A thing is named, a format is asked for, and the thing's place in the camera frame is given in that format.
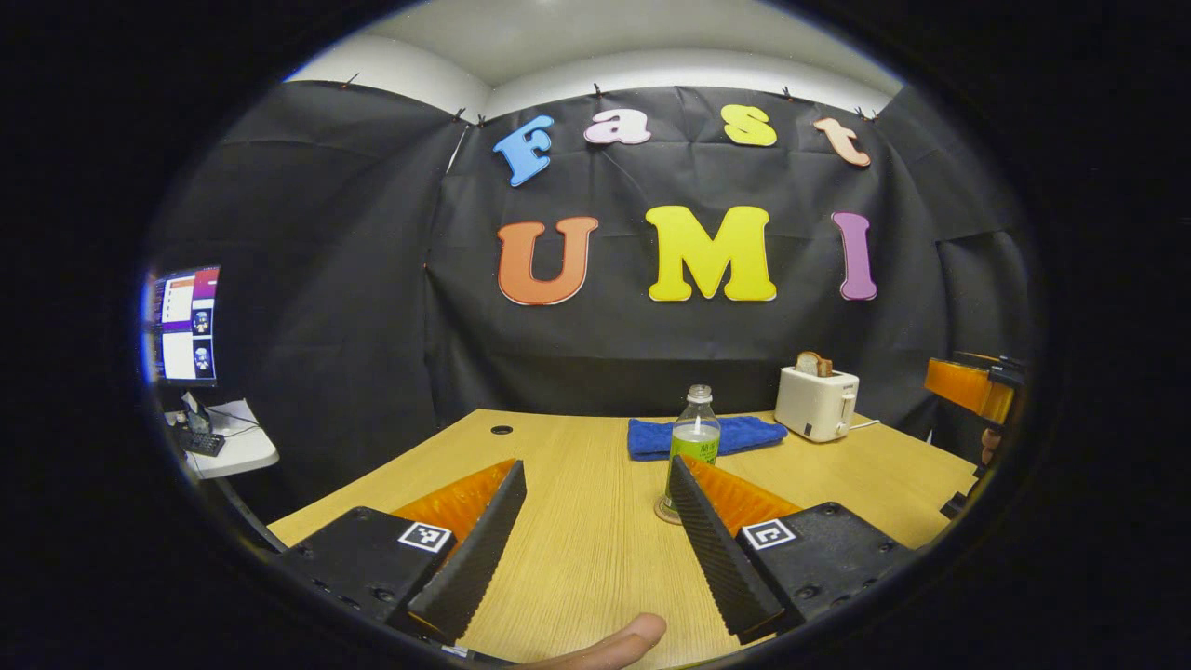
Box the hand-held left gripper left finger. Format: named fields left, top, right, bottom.
left=279, top=458, right=528, bottom=645

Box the black keyboard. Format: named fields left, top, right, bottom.
left=175, top=426, right=227, bottom=458

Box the white side desk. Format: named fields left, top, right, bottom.
left=166, top=400, right=280, bottom=481

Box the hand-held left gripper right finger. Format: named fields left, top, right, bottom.
left=668, top=454, right=917, bottom=645

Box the clear green-label water bottle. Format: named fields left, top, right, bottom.
left=664, top=384, right=722, bottom=518

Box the black backdrop cloth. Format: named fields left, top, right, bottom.
left=144, top=79, right=1038, bottom=522

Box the white toaster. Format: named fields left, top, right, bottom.
left=774, top=366, right=860, bottom=443

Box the computer monitor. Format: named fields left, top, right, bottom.
left=149, top=266, right=221, bottom=387

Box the blue towel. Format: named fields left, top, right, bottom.
left=627, top=415, right=788, bottom=462

